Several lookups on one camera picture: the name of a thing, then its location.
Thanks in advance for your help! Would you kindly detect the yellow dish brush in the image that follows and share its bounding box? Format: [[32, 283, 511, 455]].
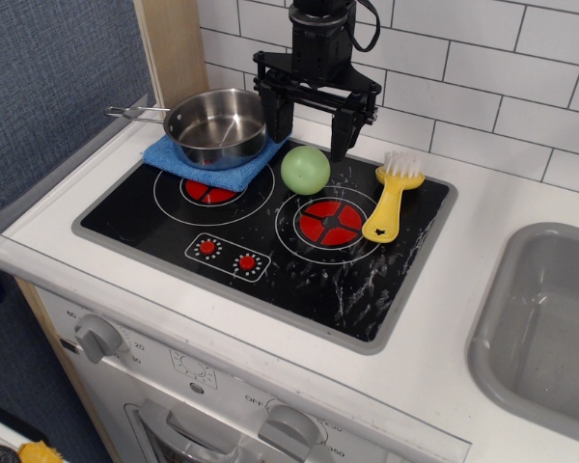
[[362, 151, 425, 243]]

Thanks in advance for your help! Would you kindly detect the grey left oven knob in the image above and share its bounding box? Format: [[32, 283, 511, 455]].
[[74, 314, 123, 365]]

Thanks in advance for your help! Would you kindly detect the grey right oven knob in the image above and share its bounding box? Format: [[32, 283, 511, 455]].
[[258, 405, 319, 462]]

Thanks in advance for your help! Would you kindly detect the black toy stove top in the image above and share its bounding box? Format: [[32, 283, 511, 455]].
[[73, 156, 457, 355]]

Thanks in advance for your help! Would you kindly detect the yellow black object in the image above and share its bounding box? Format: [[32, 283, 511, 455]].
[[0, 441, 64, 463]]

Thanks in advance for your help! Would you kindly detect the green ball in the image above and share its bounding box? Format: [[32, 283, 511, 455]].
[[281, 146, 331, 196]]

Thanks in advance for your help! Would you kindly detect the wooden side post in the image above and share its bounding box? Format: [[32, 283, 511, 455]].
[[134, 0, 208, 107]]

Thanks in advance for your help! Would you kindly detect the grey sink basin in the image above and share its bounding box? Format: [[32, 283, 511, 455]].
[[468, 223, 579, 441]]

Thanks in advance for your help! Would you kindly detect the white toy oven door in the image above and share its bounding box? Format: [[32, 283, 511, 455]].
[[123, 397, 368, 463]]

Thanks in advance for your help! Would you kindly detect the blue folded cloth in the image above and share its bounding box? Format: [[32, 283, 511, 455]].
[[142, 131, 292, 193]]

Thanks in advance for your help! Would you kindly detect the grey oven knob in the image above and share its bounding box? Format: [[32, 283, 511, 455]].
[[74, 314, 123, 365], [258, 405, 319, 462]]

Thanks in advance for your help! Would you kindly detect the stainless steel pan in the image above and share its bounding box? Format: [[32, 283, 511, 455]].
[[104, 89, 266, 171]]

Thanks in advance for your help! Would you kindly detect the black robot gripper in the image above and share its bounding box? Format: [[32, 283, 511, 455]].
[[253, 14, 381, 162]]

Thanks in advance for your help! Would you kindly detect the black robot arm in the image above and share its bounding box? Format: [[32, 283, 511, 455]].
[[253, 1, 382, 162]]

